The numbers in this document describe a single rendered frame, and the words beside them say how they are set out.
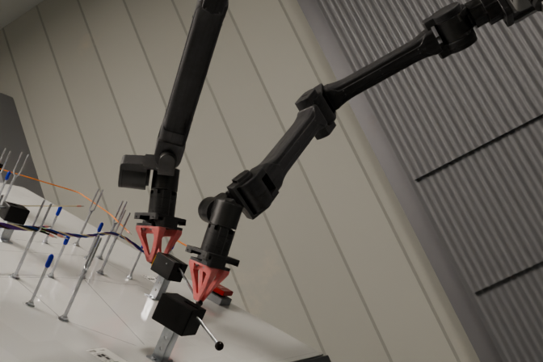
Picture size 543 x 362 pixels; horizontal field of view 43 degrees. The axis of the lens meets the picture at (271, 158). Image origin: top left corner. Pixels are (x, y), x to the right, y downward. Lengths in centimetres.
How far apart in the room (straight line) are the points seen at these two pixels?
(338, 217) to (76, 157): 128
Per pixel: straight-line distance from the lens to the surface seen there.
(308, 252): 272
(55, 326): 111
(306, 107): 167
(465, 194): 258
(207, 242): 138
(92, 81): 336
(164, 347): 113
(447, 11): 173
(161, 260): 146
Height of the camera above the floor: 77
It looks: 20 degrees up
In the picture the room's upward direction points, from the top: 24 degrees counter-clockwise
